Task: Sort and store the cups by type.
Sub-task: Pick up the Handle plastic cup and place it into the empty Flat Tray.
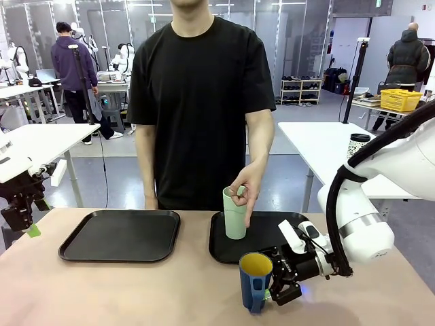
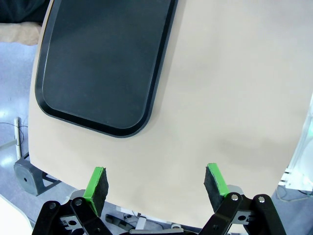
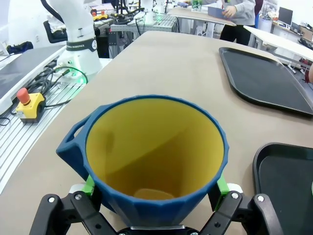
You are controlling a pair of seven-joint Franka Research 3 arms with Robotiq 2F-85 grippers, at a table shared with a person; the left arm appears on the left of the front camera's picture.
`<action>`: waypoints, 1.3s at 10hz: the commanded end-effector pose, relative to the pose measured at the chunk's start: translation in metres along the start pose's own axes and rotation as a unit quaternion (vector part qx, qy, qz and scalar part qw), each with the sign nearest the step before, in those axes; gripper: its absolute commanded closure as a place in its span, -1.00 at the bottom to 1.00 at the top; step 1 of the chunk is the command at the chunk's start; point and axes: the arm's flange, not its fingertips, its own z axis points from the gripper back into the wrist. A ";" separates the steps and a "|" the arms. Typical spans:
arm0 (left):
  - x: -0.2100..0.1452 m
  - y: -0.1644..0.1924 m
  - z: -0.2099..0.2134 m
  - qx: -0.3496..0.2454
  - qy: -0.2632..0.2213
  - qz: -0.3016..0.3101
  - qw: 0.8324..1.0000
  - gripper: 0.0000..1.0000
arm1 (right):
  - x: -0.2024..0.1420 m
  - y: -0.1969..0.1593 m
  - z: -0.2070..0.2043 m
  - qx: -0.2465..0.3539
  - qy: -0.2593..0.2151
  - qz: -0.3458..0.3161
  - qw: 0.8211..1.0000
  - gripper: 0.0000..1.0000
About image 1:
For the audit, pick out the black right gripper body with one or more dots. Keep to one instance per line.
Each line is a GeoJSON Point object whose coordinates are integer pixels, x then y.
{"type": "Point", "coordinates": [299, 268]}

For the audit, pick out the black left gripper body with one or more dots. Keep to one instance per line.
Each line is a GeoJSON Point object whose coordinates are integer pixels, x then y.
{"type": "Point", "coordinates": [18, 207]}

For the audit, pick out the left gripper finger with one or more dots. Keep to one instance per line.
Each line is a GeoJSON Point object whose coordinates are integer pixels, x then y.
{"type": "Point", "coordinates": [43, 204]}
{"type": "Point", "coordinates": [34, 231]}

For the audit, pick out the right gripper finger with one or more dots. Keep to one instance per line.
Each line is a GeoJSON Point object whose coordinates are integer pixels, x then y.
{"type": "Point", "coordinates": [272, 254]}
{"type": "Point", "coordinates": [285, 293]}

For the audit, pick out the blue mug yellow inside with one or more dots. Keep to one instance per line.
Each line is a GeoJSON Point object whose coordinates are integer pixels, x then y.
{"type": "Point", "coordinates": [253, 287]}

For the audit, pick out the pale green tall cup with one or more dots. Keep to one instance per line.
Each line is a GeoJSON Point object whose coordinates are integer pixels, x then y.
{"type": "Point", "coordinates": [234, 220]}

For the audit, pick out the person's right forearm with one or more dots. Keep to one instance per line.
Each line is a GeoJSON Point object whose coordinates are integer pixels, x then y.
{"type": "Point", "coordinates": [146, 159]}

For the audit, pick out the person's left forearm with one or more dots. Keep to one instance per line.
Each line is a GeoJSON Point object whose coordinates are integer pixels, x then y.
{"type": "Point", "coordinates": [260, 139]}

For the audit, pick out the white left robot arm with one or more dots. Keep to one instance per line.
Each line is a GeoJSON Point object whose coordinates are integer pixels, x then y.
{"type": "Point", "coordinates": [13, 159]}

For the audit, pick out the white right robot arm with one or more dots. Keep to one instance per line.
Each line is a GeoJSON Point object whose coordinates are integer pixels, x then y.
{"type": "Point", "coordinates": [391, 190]}

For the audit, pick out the person's left hand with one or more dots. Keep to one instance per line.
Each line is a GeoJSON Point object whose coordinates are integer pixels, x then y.
{"type": "Point", "coordinates": [248, 188]}

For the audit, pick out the person's right hand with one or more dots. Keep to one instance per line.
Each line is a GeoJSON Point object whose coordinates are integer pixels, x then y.
{"type": "Point", "coordinates": [151, 203]}

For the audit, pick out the black plastic tray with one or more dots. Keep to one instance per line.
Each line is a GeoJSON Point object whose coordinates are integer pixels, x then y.
{"type": "Point", "coordinates": [265, 234]}
{"type": "Point", "coordinates": [119, 236]}

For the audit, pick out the white side table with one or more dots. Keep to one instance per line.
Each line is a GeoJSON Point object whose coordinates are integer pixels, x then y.
{"type": "Point", "coordinates": [51, 139]}
{"type": "Point", "coordinates": [316, 146]}

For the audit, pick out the black cap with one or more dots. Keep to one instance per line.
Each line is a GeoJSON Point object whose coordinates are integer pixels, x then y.
{"type": "Point", "coordinates": [34, 82]}

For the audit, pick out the grey laptop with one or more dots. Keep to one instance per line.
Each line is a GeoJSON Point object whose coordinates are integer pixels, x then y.
{"type": "Point", "coordinates": [46, 75]}

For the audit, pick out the person in purple hoodie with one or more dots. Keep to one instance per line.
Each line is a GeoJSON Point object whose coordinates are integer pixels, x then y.
{"type": "Point", "coordinates": [71, 68]}

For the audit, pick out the white humanoid robot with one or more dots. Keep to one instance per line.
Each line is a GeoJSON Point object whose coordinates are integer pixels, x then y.
{"type": "Point", "coordinates": [17, 61]}
{"type": "Point", "coordinates": [123, 59]}

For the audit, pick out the person in black t-shirt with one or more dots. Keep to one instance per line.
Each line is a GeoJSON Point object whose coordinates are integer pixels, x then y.
{"type": "Point", "coordinates": [202, 112]}

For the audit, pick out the wooden shoe rack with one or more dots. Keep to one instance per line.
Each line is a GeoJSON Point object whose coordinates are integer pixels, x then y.
{"type": "Point", "coordinates": [300, 91]}

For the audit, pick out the black bag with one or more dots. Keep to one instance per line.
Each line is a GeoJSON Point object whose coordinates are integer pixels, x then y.
{"type": "Point", "coordinates": [334, 78]}

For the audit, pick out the yellow plastic basket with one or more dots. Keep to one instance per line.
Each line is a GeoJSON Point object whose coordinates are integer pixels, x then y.
{"type": "Point", "coordinates": [399, 99]}

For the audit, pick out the person in dark jacket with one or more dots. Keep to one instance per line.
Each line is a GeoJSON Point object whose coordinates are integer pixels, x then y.
{"type": "Point", "coordinates": [408, 61]}

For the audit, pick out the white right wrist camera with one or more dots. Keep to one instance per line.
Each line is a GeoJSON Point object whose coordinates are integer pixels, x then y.
{"type": "Point", "coordinates": [299, 237]}

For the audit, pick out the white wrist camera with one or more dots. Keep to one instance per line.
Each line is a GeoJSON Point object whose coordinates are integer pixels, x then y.
{"type": "Point", "coordinates": [58, 172]}
{"type": "Point", "coordinates": [299, 237]}

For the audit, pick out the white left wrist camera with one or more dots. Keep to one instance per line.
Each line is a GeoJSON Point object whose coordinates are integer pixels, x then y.
{"type": "Point", "coordinates": [58, 172]}

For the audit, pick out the black camera tripod stand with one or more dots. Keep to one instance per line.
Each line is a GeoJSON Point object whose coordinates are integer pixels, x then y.
{"type": "Point", "coordinates": [83, 85]}
{"type": "Point", "coordinates": [355, 78]}

